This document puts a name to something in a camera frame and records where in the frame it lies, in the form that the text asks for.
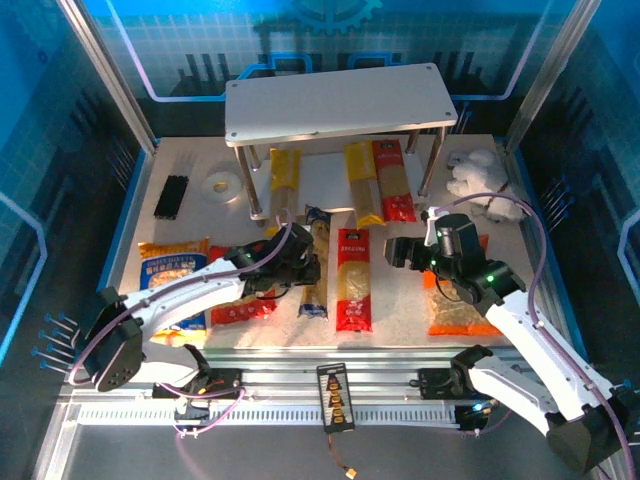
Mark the dark blue spaghetti pack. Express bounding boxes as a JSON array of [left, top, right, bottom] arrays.
[[297, 203, 333, 320]]

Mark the red spaghetti bag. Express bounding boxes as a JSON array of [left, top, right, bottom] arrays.
[[334, 227, 375, 334], [372, 138, 418, 225]]

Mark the orange pasta bag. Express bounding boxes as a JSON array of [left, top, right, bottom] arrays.
[[422, 233, 504, 337]]

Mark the wide red pasta bag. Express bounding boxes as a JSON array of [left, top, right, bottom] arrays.
[[208, 243, 279, 327]]

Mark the yellow spaghetti bag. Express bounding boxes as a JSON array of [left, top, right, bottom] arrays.
[[264, 146, 303, 237], [343, 141, 387, 229]]

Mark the blue orange macaroni bag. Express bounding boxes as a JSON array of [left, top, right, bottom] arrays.
[[137, 237, 211, 346]]

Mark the white two-tier shelf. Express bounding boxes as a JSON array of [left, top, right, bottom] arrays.
[[223, 63, 459, 229]]

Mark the white plush toy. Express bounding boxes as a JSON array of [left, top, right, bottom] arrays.
[[446, 148, 534, 224]]

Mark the white tape roll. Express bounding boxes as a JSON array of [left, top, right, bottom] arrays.
[[200, 170, 243, 205]]

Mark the black control board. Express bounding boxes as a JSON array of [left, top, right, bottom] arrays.
[[316, 361, 358, 434]]

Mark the black ribbed bar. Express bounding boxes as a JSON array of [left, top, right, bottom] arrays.
[[153, 174, 190, 220]]

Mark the blue table border strip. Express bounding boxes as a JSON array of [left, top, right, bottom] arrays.
[[73, 148, 151, 364]]

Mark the small black electronics box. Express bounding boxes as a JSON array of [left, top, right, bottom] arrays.
[[453, 402, 490, 432]]

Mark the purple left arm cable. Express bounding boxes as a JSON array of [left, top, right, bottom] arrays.
[[67, 207, 294, 441]]

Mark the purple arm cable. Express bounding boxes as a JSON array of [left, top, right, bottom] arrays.
[[429, 192, 636, 480], [67, 207, 294, 441]]

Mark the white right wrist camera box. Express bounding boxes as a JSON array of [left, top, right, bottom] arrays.
[[421, 205, 444, 246]]

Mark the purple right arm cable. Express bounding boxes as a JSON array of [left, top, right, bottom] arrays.
[[429, 192, 636, 480]]

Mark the aluminium front rail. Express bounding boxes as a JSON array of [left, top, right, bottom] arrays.
[[57, 347, 609, 409]]

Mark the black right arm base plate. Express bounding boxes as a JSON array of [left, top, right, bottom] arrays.
[[417, 367, 496, 401]]

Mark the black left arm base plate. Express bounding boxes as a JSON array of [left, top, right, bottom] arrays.
[[152, 367, 247, 401]]

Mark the white slotted cable duct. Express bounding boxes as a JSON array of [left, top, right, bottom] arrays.
[[74, 404, 459, 427]]

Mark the aluminium frame post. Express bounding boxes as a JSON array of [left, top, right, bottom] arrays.
[[503, 0, 602, 151], [55, 0, 160, 155]]

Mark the thin wire with yellow plug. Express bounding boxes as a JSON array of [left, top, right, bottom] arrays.
[[327, 431, 359, 480]]

